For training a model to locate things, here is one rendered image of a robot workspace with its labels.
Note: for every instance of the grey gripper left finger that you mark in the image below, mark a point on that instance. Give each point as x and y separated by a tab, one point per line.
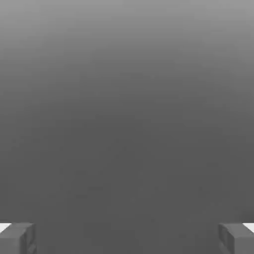
15	239

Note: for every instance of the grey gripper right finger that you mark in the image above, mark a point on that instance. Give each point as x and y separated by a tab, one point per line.
238	239

